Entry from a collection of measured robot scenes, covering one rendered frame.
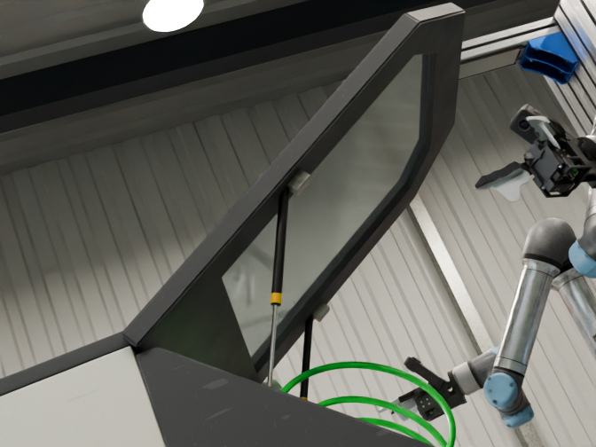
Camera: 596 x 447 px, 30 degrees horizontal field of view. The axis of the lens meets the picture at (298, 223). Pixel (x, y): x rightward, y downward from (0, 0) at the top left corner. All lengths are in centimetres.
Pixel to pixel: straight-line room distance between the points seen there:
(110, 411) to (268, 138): 839
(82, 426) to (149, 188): 802
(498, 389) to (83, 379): 107
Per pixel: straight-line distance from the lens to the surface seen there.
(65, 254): 964
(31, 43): 881
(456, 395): 279
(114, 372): 189
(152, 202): 978
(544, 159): 181
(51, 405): 191
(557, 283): 279
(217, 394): 185
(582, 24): 261
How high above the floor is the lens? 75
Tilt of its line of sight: 25 degrees up
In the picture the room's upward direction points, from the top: 24 degrees counter-clockwise
